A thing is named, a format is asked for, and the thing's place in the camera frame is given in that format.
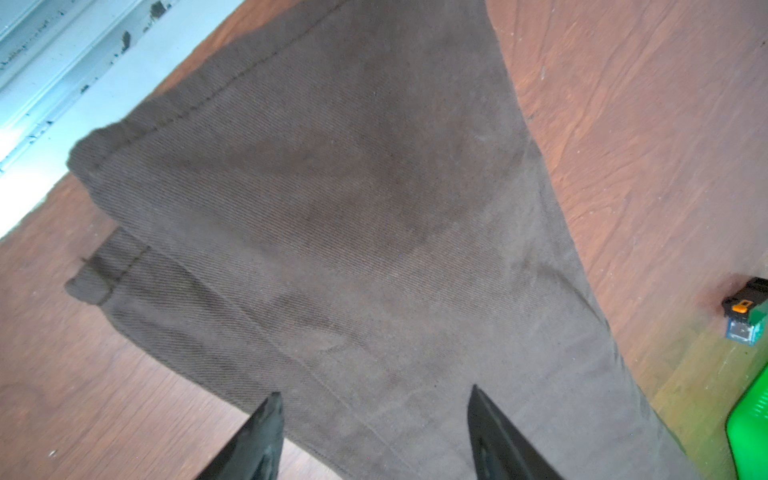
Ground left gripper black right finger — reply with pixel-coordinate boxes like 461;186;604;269
467;385;563;480

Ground small black metal object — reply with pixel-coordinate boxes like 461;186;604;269
721;277;767;346

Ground brown trousers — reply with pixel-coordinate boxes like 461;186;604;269
67;1;698;479

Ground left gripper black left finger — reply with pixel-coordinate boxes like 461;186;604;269
196;392;284;480

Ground green plastic basket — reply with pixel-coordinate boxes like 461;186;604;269
726;368;768;480

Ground aluminium frame rail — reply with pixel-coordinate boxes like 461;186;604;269
1;0;240;235

